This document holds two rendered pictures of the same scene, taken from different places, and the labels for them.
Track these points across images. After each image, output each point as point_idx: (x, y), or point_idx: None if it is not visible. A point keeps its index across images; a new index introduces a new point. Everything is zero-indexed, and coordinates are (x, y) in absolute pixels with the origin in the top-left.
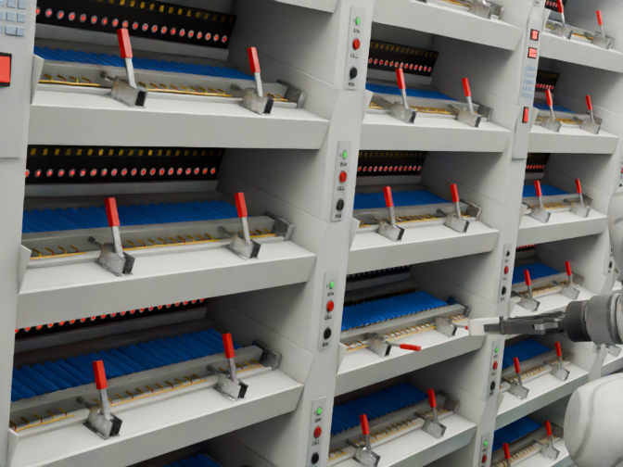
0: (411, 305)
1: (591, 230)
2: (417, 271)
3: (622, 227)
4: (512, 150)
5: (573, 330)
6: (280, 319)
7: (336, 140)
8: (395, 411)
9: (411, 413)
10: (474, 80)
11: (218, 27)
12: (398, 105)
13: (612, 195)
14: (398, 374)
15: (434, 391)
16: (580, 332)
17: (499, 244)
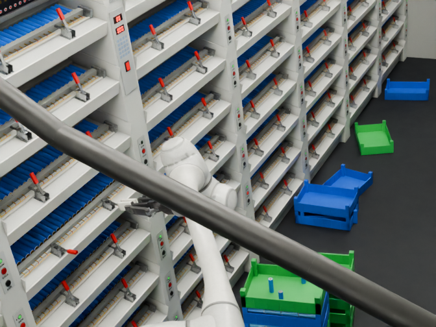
0: (87, 194)
1: (213, 75)
2: None
3: (167, 172)
4: (124, 90)
5: (166, 211)
6: None
7: None
8: (95, 252)
9: (105, 248)
10: (91, 52)
11: None
12: (19, 132)
13: (160, 150)
14: (77, 254)
15: (124, 217)
16: (170, 212)
17: (132, 143)
